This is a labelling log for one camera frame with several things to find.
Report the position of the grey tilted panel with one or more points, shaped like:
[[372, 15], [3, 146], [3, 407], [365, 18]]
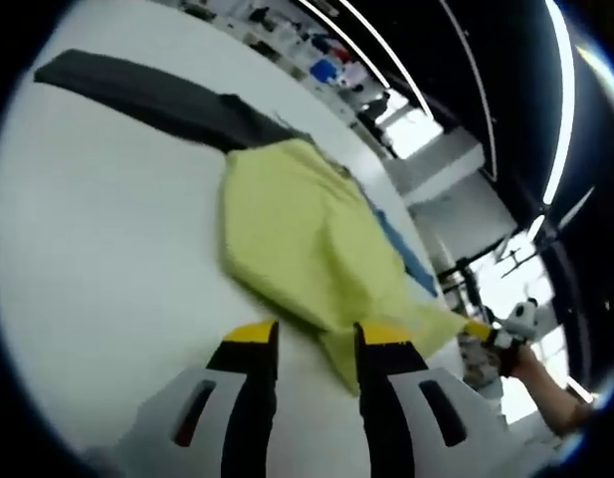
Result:
[[575, 211]]

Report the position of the blue storage bin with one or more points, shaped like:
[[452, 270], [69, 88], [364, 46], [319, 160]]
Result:
[[324, 71]]

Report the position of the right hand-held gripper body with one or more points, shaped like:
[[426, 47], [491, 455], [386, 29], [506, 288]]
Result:
[[520, 321]]

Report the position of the black metal rack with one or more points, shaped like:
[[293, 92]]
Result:
[[463, 284]]

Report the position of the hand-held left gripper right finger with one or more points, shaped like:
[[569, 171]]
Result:
[[436, 423]]

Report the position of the white pillar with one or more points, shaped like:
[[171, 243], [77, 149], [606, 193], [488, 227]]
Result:
[[446, 164]]

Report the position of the yellow blue black garment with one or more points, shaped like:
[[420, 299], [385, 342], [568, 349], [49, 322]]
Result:
[[286, 224]]

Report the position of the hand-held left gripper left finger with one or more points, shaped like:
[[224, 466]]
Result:
[[197, 413]]

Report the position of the white lab bench row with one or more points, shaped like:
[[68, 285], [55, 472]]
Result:
[[286, 45]]

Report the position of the wide ceiling light strip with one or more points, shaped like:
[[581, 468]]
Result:
[[567, 99]]

